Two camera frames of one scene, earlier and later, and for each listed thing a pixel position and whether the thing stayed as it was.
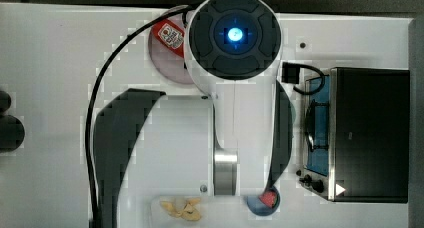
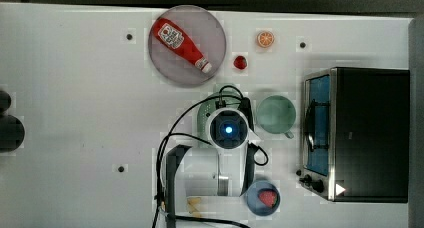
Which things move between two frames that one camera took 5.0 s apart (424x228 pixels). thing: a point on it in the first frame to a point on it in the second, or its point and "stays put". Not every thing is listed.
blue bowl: x=259 y=208 stays put
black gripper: x=290 y=72 to x=245 y=107
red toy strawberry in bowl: x=268 y=198 stays put
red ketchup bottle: x=170 y=34 stays put
